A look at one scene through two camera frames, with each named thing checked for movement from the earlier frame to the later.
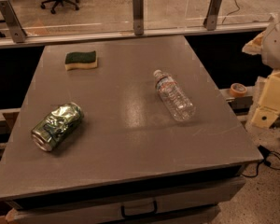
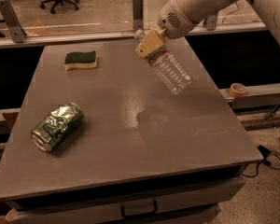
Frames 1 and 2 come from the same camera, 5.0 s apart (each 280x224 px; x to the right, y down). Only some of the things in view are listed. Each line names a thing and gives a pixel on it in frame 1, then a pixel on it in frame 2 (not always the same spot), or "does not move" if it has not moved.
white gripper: (278, 46) → (170, 17)
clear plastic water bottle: (173, 97) → (171, 70)
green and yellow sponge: (80, 60) does not move
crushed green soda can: (58, 124) does not move
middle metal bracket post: (138, 14) does not move
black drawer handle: (139, 215) does not move
